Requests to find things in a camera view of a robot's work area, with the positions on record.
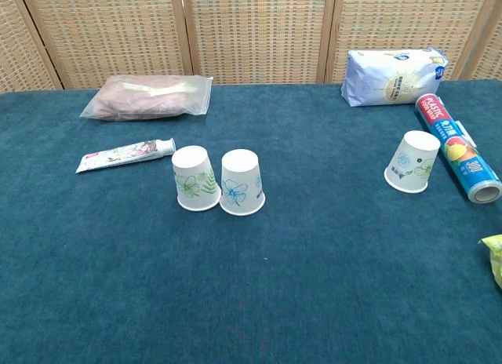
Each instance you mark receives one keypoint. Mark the white cup green flower print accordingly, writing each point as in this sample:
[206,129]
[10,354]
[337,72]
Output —
[195,179]

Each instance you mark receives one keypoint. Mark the white cup blue green print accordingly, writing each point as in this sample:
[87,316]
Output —
[412,162]

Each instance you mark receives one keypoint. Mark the white cup blue flower print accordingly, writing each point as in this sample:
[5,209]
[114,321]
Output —
[242,183]

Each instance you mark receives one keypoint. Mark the blue felt table cloth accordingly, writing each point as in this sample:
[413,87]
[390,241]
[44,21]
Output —
[251,281]

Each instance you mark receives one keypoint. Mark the white floral toothpaste tube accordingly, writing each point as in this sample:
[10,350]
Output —
[121,154]

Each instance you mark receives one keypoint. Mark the clear zip bag pink cloth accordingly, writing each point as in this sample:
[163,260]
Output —
[145,97]

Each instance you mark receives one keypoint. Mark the woven rattan folding screen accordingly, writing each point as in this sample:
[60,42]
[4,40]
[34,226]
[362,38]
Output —
[255,30]

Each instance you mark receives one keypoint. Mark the white blue tissue pack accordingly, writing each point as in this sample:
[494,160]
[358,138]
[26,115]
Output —
[392,79]

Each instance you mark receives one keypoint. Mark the blue red food wrap roll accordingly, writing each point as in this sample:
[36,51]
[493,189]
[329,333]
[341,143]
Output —
[455,144]

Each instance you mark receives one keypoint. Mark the yellow snack packet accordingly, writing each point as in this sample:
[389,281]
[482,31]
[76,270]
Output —
[495,258]

